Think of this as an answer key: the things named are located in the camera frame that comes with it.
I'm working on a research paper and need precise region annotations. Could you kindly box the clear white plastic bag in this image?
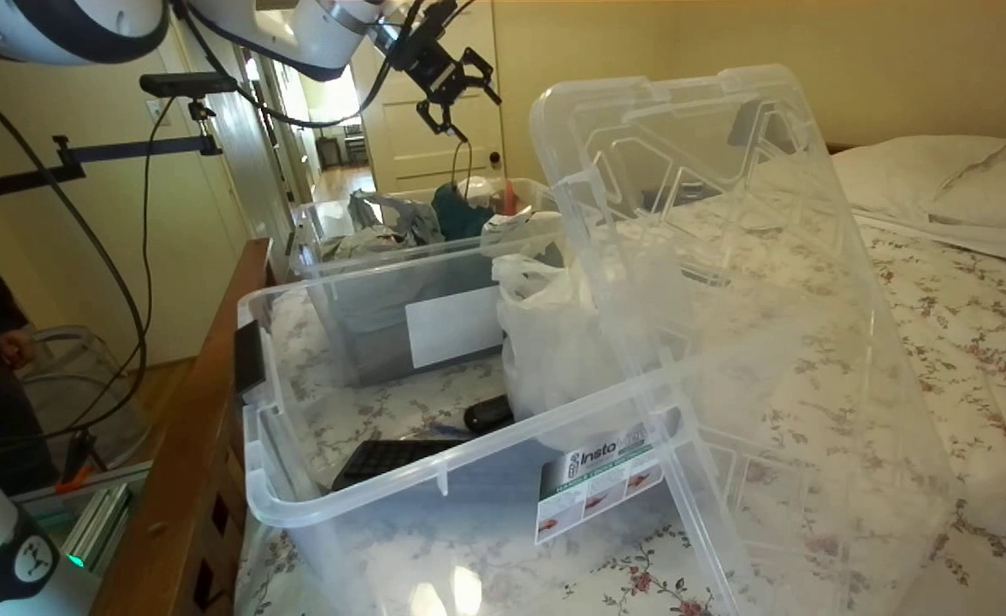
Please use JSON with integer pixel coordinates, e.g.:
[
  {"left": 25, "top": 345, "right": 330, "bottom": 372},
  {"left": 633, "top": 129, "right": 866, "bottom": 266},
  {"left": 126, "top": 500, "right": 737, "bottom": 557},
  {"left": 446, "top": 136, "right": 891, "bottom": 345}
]
[{"left": 491, "top": 239, "right": 648, "bottom": 420}]

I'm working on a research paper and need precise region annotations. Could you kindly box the aluminium rail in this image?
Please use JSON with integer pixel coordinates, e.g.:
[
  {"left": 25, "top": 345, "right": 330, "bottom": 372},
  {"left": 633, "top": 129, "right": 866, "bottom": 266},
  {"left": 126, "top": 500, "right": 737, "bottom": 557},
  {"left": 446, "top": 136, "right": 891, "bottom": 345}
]
[{"left": 9, "top": 459, "right": 153, "bottom": 576}]

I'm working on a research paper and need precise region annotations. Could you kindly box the cream door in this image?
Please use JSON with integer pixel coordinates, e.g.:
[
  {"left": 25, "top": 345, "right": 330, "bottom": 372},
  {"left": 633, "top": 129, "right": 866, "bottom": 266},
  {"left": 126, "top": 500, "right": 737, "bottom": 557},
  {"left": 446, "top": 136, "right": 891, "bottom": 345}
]
[{"left": 345, "top": 0, "right": 511, "bottom": 199}]

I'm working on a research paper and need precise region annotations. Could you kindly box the large clear plastic bin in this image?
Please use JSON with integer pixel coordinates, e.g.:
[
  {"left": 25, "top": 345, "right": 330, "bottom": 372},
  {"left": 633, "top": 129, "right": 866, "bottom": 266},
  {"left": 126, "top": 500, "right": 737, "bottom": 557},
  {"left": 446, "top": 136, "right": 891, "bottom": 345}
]
[{"left": 232, "top": 215, "right": 761, "bottom": 616}]

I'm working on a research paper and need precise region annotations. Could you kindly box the black camera on stand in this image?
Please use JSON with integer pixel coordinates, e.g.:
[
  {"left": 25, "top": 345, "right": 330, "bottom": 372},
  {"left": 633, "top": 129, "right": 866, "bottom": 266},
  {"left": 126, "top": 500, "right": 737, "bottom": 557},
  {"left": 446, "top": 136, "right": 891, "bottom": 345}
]
[{"left": 136, "top": 68, "right": 244, "bottom": 103}]

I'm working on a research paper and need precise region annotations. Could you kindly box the small black object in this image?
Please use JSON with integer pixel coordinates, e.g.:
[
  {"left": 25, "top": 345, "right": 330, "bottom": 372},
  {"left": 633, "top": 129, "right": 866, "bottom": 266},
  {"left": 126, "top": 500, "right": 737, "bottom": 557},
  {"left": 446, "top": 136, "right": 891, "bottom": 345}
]
[{"left": 463, "top": 390, "right": 520, "bottom": 438}]

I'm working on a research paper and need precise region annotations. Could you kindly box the small orange item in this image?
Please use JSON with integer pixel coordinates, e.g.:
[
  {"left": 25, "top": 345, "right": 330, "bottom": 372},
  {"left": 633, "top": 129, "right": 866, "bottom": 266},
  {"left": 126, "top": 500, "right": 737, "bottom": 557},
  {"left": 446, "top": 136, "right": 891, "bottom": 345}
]
[{"left": 491, "top": 181, "right": 525, "bottom": 220}]

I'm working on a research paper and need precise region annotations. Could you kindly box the clear plastic bin lid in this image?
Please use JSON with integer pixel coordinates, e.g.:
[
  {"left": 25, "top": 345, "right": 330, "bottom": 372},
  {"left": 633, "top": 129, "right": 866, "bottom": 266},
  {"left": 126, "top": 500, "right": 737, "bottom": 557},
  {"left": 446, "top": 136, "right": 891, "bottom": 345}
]
[{"left": 528, "top": 61, "right": 963, "bottom": 616}]

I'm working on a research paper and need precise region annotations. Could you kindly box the white device with logo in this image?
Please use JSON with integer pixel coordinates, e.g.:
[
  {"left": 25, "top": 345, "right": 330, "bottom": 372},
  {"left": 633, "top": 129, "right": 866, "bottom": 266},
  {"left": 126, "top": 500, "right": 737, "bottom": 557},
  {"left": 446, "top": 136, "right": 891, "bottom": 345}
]
[{"left": 0, "top": 434, "right": 104, "bottom": 616}]

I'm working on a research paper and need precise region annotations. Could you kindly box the white paper bin label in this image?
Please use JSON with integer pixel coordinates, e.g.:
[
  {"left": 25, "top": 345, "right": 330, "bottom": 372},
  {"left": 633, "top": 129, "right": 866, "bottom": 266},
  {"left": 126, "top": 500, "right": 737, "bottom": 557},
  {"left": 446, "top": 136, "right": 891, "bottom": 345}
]
[{"left": 400, "top": 280, "right": 505, "bottom": 372}]

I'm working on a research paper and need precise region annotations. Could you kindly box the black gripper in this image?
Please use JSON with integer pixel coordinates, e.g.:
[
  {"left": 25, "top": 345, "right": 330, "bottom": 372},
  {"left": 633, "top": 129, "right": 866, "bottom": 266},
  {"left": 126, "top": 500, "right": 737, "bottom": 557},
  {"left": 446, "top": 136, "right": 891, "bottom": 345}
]
[{"left": 400, "top": 23, "right": 504, "bottom": 147}]

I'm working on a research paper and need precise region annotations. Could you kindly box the grey plastic bag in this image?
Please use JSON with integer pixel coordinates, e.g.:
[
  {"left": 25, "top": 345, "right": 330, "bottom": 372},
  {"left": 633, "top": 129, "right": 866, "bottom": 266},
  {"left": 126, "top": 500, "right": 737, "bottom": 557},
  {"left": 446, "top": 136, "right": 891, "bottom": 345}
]
[{"left": 345, "top": 186, "right": 437, "bottom": 251}]

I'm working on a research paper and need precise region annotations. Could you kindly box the black cable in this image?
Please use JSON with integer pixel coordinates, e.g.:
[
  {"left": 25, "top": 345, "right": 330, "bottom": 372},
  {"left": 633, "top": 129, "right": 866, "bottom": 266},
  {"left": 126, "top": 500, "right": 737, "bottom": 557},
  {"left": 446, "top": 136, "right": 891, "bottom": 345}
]
[
  {"left": 0, "top": 77, "right": 151, "bottom": 443},
  {"left": 69, "top": 93, "right": 183, "bottom": 438}
]

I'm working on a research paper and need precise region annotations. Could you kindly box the white pillow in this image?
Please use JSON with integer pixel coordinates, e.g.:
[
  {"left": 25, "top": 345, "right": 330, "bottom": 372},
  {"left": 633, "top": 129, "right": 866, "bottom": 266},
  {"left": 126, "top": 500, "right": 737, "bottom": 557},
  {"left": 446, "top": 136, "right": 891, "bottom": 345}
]
[{"left": 828, "top": 129, "right": 1006, "bottom": 273}]

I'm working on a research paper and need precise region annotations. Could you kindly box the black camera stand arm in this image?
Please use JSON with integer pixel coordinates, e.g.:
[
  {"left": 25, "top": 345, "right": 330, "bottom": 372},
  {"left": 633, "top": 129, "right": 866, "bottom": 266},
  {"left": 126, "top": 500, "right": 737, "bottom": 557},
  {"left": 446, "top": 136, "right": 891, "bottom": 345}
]
[{"left": 0, "top": 129, "right": 226, "bottom": 209}]

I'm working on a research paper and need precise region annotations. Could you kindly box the small clear plastic bin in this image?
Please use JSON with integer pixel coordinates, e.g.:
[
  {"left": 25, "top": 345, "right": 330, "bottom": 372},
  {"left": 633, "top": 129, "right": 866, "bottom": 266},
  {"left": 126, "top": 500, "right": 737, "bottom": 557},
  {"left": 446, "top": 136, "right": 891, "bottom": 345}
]
[{"left": 268, "top": 173, "right": 566, "bottom": 390}]

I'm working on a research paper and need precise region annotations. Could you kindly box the floral bed sheet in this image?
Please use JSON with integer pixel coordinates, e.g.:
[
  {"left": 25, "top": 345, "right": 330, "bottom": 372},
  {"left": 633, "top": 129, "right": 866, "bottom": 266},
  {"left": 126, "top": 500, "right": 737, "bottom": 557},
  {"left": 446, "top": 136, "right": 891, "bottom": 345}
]
[{"left": 232, "top": 167, "right": 1006, "bottom": 616}]

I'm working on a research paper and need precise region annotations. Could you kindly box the teal fabric bag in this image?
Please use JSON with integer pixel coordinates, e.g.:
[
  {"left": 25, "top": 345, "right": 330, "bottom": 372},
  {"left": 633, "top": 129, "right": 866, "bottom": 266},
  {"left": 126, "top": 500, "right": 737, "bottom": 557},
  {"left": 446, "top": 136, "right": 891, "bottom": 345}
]
[{"left": 427, "top": 178, "right": 504, "bottom": 243}]

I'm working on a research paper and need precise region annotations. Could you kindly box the flat black object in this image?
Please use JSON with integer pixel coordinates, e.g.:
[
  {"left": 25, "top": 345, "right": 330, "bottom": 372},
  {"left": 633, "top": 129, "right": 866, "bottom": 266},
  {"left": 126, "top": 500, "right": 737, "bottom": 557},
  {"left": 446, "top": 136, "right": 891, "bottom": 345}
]
[{"left": 330, "top": 434, "right": 469, "bottom": 492}]

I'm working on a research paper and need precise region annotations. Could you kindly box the wooden bed frame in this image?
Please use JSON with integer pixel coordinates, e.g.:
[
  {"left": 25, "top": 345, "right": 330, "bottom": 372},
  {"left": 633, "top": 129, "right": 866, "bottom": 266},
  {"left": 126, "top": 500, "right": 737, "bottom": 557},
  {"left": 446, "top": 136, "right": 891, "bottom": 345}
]
[{"left": 88, "top": 236, "right": 273, "bottom": 616}]

